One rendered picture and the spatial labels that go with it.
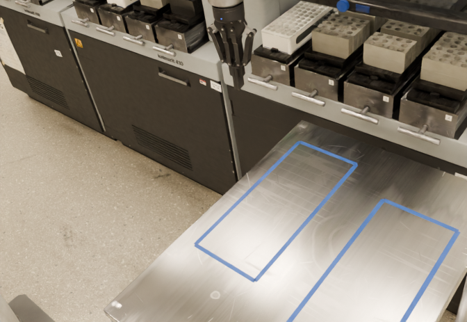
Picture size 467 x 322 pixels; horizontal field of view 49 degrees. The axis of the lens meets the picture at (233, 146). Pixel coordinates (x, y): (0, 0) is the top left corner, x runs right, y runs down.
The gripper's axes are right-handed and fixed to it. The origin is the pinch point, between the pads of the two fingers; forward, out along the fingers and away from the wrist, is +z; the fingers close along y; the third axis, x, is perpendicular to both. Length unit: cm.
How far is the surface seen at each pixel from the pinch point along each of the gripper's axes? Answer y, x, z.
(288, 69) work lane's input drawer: -8.2, -13.3, 4.7
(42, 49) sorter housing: 128, -44, 34
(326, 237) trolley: -38, 41, 3
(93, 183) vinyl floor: 94, -16, 84
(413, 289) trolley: -54, 46, 3
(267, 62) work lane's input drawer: -1.5, -14.8, 4.4
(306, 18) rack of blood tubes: -7.8, -29.1, -2.7
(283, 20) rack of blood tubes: -1.9, -26.6, -2.6
